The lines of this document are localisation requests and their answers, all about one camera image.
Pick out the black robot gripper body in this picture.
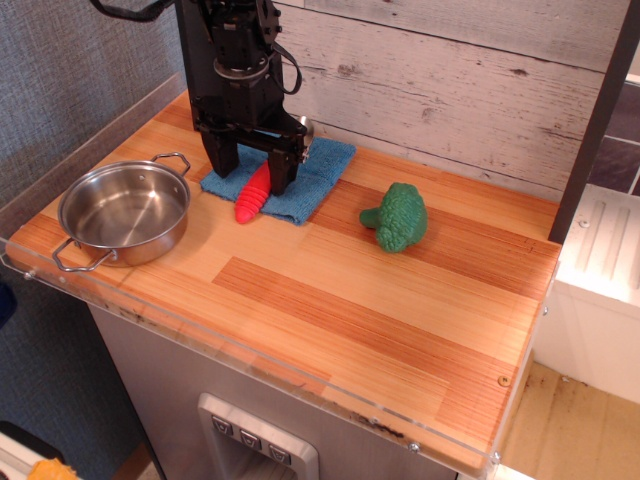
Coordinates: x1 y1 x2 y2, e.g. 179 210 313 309
200 64 307 164

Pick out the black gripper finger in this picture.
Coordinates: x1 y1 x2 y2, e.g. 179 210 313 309
201 132 238 178
268 151 299 196

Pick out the red handled metal spoon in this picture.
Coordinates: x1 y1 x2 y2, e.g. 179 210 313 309
234 116 315 224

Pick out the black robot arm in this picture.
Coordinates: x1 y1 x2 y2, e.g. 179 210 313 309
192 1 307 196

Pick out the blue folded towel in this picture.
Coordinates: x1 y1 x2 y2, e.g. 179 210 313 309
200 137 357 226

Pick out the stainless steel pot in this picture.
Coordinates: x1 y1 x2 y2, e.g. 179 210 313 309
52 152 191 272

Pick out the green toy broccoli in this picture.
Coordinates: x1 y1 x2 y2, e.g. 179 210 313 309
359 183 428 253

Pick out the clear acrylic edge guard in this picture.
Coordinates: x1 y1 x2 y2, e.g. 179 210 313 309
2 242 533 479

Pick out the grey toy fridge cabinet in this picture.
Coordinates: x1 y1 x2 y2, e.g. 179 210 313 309
90 306 457 479

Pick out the white toy sink unit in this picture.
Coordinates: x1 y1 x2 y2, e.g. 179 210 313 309
529 74 640 406

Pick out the yellow object bottom left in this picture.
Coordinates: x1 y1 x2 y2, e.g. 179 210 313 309
26 459 79 480

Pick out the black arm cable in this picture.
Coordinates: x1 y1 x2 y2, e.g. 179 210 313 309
272 42 304 96

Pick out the dark left frame post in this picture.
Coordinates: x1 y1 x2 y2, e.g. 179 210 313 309
175 1 221 133

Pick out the dark frame post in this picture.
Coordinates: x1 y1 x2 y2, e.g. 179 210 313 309
548 0 639 244
175 1 221 133

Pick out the dark right frame post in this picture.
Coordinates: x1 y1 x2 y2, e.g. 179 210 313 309
548 0 639 244

